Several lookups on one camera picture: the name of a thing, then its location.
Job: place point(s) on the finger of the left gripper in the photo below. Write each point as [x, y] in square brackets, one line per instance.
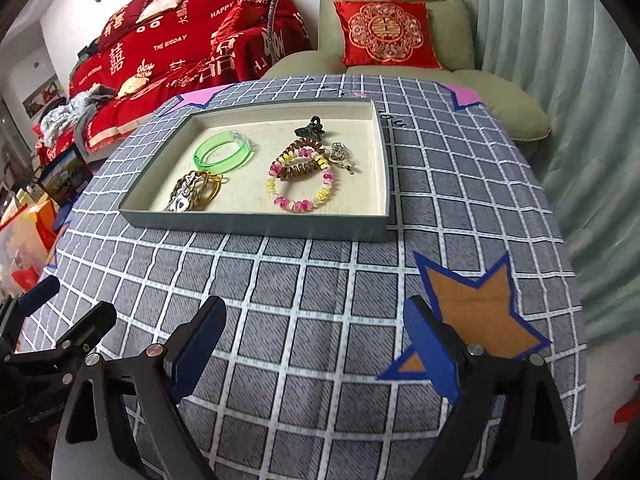
[15, 310]
[81, 338]

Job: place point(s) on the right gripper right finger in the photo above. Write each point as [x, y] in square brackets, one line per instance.
[437, 347]

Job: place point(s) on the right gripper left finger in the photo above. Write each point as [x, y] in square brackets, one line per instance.
[190, 346]

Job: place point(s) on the silver rhinestone hair clip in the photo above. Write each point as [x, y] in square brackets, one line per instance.
[181, 196]

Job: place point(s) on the clear crystal hair clip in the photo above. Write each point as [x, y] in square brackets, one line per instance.
[339, 156]

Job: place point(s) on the orange star sticker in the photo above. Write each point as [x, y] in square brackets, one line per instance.
[480, 310]

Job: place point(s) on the orange gift bag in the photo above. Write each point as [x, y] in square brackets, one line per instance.
[27, 238]

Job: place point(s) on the dark printed box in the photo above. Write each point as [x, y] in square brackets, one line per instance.
[65, 177]

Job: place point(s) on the grey crumpled clothes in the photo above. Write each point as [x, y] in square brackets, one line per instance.
[83, 106]

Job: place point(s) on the shallow grey-green tray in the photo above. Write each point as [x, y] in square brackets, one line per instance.
[359, 204]

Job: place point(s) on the green translucent bangle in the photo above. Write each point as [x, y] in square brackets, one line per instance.
[222, 152]

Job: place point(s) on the pink star sticker right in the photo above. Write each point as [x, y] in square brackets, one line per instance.
[462, 97]

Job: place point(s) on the pink star sticker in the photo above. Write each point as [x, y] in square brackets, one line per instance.
[462, 97]
[198, 98]

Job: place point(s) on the black claw hair clip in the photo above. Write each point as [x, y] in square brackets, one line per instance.
[313, 131]

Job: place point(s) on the pink star sticker left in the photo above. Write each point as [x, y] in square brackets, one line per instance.
[198, 98]

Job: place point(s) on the dark red pillow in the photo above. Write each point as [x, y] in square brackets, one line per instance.
[120, 23]

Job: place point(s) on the red embroidered cushion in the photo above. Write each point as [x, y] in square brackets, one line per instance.
[386, 33]

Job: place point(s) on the red printed blanket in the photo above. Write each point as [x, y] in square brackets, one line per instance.
[197, 45]

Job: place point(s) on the teal pleated curtain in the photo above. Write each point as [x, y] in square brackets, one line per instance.
[574, 60]

